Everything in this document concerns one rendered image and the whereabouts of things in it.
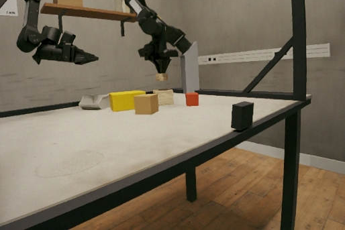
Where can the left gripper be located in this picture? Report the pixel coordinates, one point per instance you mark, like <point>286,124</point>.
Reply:
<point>76,55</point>

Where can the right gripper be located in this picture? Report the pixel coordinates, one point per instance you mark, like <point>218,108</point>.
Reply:
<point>164,57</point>

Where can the small wooden box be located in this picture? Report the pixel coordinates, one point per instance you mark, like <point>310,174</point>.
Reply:
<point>162,76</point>

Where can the large light wood open box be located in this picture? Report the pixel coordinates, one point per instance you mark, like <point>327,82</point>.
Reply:
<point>164,97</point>

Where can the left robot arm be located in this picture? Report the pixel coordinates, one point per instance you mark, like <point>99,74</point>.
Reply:
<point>30,38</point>

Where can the orange-red block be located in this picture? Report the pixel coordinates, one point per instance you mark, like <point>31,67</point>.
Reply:
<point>192,99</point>

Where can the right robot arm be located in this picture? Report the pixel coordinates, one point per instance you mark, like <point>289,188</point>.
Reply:
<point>156,29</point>

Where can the black metal post with diagonal brace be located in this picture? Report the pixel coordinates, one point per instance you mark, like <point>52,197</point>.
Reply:
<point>298,42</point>

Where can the yellow rectangular block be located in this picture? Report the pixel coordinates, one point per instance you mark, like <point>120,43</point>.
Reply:
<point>123,101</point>

